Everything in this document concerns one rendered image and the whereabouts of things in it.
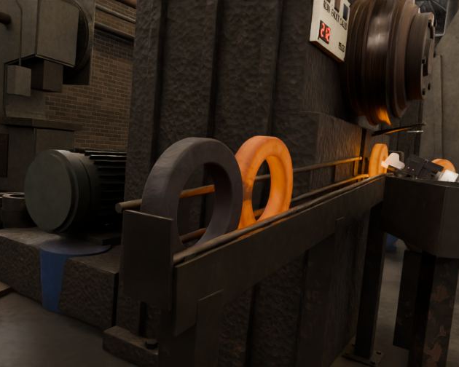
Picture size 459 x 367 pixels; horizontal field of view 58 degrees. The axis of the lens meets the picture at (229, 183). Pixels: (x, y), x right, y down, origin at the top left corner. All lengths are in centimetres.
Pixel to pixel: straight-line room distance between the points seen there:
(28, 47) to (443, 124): 436
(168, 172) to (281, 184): 33
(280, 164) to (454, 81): 367
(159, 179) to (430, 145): 394
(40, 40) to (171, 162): 478
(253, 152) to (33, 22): 473
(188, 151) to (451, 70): 397
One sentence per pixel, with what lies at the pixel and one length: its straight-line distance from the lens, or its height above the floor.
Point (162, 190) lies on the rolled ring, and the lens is 48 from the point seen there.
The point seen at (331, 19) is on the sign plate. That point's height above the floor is 114.
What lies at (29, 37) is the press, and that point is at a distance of 528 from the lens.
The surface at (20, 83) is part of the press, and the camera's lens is 507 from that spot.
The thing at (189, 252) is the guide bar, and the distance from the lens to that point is 51.
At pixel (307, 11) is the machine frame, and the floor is 114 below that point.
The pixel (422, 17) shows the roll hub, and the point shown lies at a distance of 153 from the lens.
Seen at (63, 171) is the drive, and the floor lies 59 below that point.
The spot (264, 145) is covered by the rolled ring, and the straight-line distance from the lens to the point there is 68.
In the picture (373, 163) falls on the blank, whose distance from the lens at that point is 153.
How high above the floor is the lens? 76
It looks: 5 degrees down
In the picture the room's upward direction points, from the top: 5 degrees clockwise
